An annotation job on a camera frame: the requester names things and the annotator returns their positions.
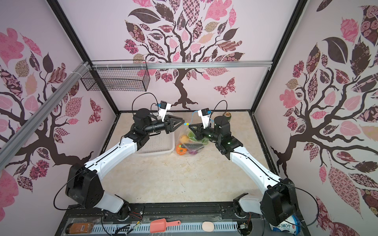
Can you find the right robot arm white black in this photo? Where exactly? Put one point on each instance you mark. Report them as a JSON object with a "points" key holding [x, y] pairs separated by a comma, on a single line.
{"points": [[279, 200]]}

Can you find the green beverage can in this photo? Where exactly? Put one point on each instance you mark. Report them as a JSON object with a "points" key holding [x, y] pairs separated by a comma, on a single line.
{"points": [[227, 115]]}

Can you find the clear zip top bag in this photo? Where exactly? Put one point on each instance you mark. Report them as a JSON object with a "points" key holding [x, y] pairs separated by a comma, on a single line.
{"points": [[195, 143]]}

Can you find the beige oval sponge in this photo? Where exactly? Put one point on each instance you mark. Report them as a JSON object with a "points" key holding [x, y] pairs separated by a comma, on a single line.
{"points": [[208, 226]]}

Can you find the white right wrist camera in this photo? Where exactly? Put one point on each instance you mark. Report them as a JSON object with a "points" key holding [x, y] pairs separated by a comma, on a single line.
{"points": [[205, 115]]}

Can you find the silver aluminium rail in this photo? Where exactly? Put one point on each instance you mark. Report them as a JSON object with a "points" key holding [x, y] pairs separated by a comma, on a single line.
{"points": [[10, 149], [195, 65]]}

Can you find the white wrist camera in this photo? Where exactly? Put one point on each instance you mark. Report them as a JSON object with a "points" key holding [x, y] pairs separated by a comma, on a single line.
{"points": [[205, 115], [163, 107]]}

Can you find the black wire wall basket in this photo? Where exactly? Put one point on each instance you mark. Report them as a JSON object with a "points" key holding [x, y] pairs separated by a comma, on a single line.
{"points": [[117, 75]]}

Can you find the silver aluminium rail left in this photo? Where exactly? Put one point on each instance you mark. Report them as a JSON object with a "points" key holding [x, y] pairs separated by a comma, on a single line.
{"points": [[10, 149]]}

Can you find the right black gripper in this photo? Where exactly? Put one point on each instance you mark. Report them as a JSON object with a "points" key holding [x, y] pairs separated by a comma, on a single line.
{"points": [[200, 131]]}

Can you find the yellow brown potato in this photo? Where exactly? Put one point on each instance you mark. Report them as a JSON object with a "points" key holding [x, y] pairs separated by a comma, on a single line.
{"points": [[184, 139]]}

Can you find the pink plastic scoop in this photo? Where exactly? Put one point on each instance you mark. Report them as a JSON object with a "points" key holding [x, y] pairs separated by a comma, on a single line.
{"points": [[160, 225]]}

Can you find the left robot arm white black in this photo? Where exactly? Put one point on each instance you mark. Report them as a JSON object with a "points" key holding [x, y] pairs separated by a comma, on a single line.
{"points": [[84, 181]]}

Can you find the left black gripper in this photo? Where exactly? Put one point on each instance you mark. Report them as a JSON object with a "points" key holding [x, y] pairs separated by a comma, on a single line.
{"points": [[169, 124]]}

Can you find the white plastic perforated basket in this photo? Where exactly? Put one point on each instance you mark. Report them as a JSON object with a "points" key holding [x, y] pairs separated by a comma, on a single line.
{"points": [[158, 145]]}

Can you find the white yogurt bottle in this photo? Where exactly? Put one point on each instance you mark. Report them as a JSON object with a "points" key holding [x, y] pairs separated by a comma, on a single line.
{"points": [[291, 226]]}

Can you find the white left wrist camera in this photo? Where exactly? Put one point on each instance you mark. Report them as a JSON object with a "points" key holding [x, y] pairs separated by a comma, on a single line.
{"points": [[163, 107]]}

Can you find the silver aluminium rail back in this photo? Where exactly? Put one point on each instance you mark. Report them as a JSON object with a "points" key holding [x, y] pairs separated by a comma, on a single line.
{"points": [[195, 65]]}

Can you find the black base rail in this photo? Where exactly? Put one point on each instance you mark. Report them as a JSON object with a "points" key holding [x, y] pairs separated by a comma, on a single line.
{"points": [[249, 224]]}

